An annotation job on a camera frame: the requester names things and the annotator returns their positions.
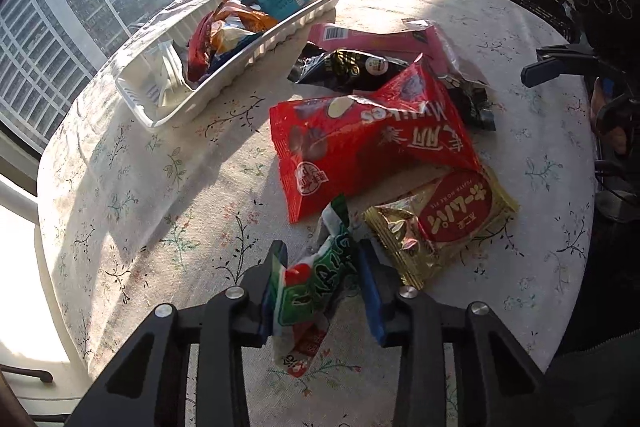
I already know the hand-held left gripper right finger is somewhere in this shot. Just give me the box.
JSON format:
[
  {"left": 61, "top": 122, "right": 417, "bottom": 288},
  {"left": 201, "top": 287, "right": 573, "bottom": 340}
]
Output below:
[{"left": 356, "top": 238, "right": 547, "bottom": 427}]

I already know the floral tablecloth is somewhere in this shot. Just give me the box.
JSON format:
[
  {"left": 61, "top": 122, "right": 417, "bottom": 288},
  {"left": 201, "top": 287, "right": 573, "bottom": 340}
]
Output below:
[{"left": 36, "top": 0, "right": 598, "bottom": 427}]

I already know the white snack packet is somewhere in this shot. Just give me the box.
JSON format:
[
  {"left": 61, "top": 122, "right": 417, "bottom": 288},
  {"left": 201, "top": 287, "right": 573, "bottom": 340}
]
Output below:
[{"left": 142, "top": 41, "right": 193, "bottom": 108}]

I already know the black cabinet handle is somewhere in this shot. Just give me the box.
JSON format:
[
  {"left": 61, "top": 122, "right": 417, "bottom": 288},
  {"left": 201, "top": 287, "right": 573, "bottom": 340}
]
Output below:
[{"left": 0, "top": 363, "right": 53, "bottom": 383}]

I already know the orange brown snack packet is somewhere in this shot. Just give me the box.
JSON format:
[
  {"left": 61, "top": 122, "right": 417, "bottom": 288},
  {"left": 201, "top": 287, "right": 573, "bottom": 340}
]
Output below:
[{"left": 212, "top": 0, "right": 278, "bottom": 35}]

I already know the person's right hand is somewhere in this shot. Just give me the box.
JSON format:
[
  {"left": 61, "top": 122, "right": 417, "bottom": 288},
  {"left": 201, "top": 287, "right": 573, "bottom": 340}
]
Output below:
[{"left": 590, "top": 77, "right": 631, "bottom": 158}]

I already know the person's dark jacket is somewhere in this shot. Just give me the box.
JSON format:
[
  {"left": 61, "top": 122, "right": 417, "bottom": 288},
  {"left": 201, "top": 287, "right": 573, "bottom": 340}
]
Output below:
[{"left": 545, "top": 317, "right": 640, "bottom": 427}]

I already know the white plastic tray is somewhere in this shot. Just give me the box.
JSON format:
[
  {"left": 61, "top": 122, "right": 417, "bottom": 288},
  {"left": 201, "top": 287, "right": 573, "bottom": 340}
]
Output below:
[{"left": 115, "top": 0, "right": 355, "bottom": 129}]

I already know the black snack packet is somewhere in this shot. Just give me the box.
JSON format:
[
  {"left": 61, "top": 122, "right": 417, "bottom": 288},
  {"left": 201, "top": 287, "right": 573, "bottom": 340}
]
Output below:
[{"left": 287, "top": 48, "right": 411, "bottom": 94}]

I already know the gold red snack packet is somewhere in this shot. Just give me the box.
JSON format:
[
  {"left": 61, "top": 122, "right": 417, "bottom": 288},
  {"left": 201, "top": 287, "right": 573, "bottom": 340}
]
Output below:
[{"left": 362, "top": 167, "right": 520, "bottom": 292}]

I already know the yellow purple snack packet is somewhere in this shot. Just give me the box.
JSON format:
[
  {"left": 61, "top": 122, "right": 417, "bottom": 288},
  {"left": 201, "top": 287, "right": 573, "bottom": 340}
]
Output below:
[{"left": 210, "top": 24, "right": 261, "bottom": 62}]

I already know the pink snack packet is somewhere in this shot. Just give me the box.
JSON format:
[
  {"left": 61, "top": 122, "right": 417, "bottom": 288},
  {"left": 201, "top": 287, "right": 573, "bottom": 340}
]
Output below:
[{"left": 306, "top": 22, "right": 466, "bottom": 82}]

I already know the red blue-label snack packet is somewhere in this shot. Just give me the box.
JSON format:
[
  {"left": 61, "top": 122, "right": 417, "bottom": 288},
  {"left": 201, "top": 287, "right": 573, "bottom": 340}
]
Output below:
[{"left": 186, "top": 12, "right": 221, "bottom": 82}]

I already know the dark crumpled snack wrapper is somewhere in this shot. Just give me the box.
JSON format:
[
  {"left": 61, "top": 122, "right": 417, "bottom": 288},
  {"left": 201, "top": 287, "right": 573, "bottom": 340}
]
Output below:
[{"left": 440, "top": 74, "right": 497, "bottom": 132}]

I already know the white cabinet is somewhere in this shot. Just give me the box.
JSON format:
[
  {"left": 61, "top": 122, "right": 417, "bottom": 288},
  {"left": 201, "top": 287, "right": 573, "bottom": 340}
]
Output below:
[{"left": 0, "top": 187, "right": 96, "bottom": 423}]

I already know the large red snack packet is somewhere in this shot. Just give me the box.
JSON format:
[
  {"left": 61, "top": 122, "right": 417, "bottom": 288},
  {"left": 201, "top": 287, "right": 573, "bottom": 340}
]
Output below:
[{"left": 269, "top": 57, "right": 483, "bottom": 225}]

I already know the green snack packet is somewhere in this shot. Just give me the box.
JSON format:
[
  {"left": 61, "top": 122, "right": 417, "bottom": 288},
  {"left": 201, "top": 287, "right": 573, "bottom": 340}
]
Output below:
[{"left": 260, "top": 194, "right": 361, "bottom": 380}]

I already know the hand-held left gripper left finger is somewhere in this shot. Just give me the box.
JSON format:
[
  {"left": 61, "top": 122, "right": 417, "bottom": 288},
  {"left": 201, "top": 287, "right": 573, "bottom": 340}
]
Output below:
[{"left": 65, "top": 239, "right": 290, "bottom": 427}]

